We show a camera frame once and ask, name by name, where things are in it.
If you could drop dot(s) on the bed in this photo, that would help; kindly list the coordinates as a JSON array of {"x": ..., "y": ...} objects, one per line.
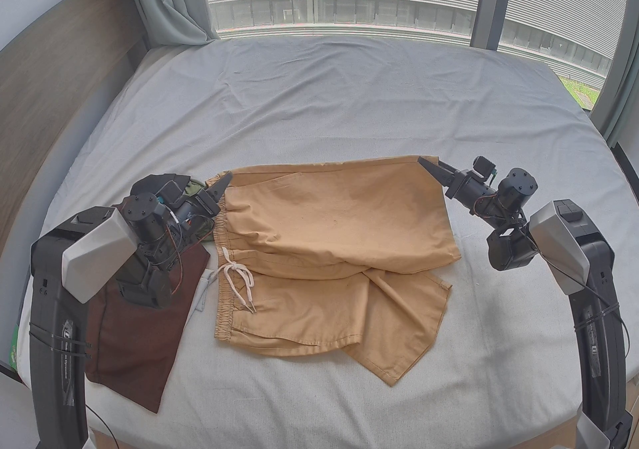
[{"x": 329, "y": 102}]

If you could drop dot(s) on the brown garment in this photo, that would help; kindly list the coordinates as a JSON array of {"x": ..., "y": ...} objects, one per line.
[{"x": 135, "y": 337}]

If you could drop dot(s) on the green packet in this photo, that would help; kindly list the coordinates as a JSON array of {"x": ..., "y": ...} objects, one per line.
[{"x": 13, "y": 347}]

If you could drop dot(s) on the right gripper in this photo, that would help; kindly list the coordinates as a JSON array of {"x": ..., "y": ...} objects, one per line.
[{"x": 467, "y": 186}]

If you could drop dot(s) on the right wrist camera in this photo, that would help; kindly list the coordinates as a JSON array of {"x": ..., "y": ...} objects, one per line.
[{"x": 483, "y": 168}]

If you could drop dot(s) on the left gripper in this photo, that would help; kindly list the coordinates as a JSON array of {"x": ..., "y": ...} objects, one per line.
[{"x": 195, "y": 210}]

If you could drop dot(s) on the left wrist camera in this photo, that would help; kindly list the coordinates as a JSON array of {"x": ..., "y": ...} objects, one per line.
[{"x": 172, "y": 191}]

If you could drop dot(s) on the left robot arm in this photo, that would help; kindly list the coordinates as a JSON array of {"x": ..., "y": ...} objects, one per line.
[{"x": 55, "y": 317}]

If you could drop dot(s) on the black garment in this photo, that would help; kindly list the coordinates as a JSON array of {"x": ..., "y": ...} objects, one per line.
[{"x": 149, "y": 185}]

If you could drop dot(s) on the tan shorts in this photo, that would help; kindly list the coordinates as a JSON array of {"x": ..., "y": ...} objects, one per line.
[{"x": 339, "y": 237}]

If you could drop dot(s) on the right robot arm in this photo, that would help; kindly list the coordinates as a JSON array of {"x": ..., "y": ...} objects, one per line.
[{"x": 599, "y": 287}]

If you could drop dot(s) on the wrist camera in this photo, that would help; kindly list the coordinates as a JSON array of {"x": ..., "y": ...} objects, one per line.
[
  {"x": 483, "y": 168},
  {"x": 172, "y": 191}
]

